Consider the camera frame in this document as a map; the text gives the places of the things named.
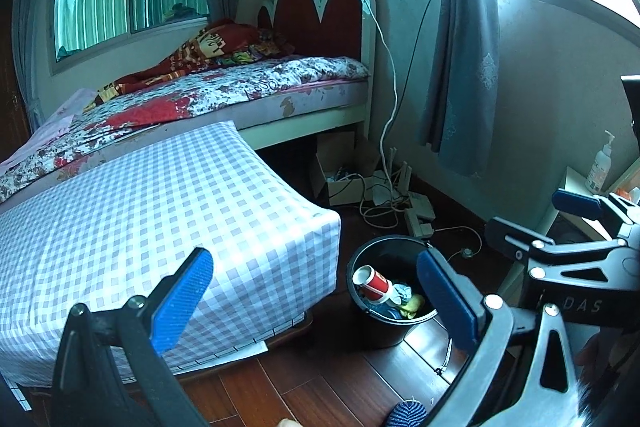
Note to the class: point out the white bed frame red headboard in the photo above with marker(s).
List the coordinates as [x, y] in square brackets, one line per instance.
[310, 12]

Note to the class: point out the light blue white sock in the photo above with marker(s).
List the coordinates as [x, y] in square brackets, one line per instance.
[402, 292]

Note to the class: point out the person's right hand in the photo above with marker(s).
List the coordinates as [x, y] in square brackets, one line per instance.
[590, 349]

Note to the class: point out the black trash bin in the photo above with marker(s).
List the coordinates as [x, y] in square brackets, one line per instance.
[370, 332]

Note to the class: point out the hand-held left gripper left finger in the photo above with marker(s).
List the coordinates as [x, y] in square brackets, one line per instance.
[182, 302]

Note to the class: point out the yellow cloth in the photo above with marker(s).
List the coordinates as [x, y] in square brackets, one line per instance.
[414, 304]

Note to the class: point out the white power strip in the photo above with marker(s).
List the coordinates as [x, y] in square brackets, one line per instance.
[417, 214]

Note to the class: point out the cardboard box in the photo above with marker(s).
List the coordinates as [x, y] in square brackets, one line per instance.
[335, 152]

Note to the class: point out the floral mattress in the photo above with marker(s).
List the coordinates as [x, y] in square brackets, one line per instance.
[320, 99]

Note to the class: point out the pump bottle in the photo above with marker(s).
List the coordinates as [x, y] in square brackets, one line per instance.
[599, 172]

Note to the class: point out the red patterned blanket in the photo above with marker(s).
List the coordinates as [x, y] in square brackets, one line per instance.
[215, 42]

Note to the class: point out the floral bedsheet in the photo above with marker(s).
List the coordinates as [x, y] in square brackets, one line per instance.
[300, 69]

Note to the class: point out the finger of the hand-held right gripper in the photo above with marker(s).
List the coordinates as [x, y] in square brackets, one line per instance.
[505, 234]
[575, 202]

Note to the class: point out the pink cloth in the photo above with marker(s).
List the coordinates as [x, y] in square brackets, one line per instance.
[65, 117]

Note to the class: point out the white router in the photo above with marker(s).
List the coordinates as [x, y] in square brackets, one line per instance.
[402, 179]

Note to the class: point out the blue-grey patterned curtain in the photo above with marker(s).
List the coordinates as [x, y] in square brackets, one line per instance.
[460, 82]

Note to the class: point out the brown wooden door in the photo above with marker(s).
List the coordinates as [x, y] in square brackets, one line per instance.
[10, 97]

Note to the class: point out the blue striped slipper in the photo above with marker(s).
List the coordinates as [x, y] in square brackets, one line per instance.
[407, 414]

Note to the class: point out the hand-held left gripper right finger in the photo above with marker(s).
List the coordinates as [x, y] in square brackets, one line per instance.
[447, 302]

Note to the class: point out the white side table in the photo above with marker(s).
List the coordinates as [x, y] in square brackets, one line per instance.
[570, 177]

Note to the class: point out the red paper cup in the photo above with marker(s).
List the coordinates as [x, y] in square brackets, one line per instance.
[377, 287]

